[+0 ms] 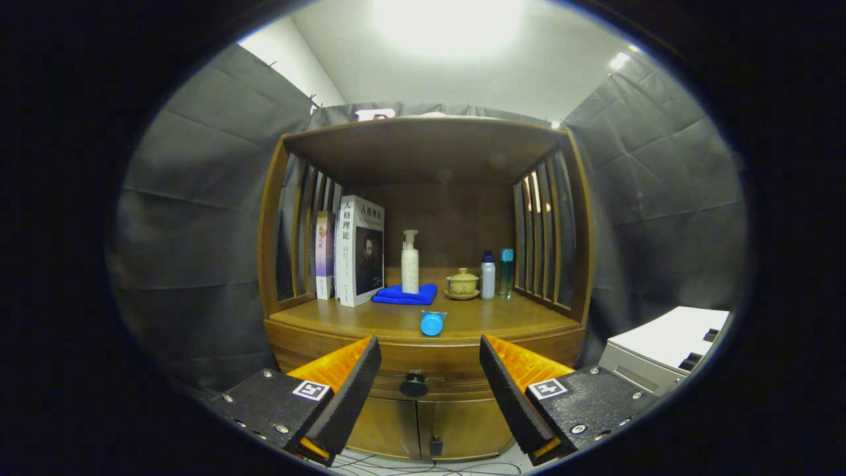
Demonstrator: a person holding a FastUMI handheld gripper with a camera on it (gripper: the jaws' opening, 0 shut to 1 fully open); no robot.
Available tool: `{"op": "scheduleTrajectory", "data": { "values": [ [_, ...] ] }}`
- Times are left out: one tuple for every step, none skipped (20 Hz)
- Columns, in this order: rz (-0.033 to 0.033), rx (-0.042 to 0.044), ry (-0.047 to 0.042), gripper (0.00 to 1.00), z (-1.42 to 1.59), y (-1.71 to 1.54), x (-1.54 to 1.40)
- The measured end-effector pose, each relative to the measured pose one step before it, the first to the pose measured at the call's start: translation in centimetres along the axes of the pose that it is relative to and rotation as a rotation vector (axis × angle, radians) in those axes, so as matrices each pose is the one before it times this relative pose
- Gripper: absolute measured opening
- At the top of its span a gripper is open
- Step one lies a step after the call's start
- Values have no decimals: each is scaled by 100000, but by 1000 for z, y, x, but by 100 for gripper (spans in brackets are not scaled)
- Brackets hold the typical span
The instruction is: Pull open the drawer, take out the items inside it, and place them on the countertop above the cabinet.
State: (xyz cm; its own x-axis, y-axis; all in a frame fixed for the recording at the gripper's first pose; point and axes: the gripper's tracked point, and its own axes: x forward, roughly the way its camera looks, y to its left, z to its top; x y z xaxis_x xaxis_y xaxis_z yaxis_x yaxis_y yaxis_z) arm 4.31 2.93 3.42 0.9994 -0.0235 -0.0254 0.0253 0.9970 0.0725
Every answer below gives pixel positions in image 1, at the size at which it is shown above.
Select thin purple book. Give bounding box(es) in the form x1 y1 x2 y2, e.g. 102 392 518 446
315 210 338 300

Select black floor cables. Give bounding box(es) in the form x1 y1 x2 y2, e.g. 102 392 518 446
327 450 523 476

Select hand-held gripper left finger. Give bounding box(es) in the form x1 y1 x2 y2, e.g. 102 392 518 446
211 335 383 467

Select wooden drawer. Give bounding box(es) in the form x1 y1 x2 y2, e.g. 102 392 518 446
266 324 586 401

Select wooden cabinet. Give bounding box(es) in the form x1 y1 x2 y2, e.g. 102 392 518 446
256 116 594 461

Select teal bottle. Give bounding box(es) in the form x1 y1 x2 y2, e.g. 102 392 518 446
498 249 515 298

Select thick white book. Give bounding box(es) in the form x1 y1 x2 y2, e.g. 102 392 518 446
334 195 385 307

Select white grey appliance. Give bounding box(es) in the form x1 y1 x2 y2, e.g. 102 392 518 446
598 306 731 396

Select yellow lidded teacup with saucer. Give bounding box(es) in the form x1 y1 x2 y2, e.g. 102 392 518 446
444 268 481 301

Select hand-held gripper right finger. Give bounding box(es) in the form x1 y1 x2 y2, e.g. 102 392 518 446
479 334 662 467

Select blue folded cloth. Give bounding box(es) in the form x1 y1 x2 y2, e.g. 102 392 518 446
371 284 438 306

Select white pump bottle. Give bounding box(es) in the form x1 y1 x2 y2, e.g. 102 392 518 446
401 229 420 294

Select black backdrop cloth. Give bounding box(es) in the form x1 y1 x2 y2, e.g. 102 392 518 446
106 43 751 397

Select wooden countertop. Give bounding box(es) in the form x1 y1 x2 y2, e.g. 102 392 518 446
266 268 581 339

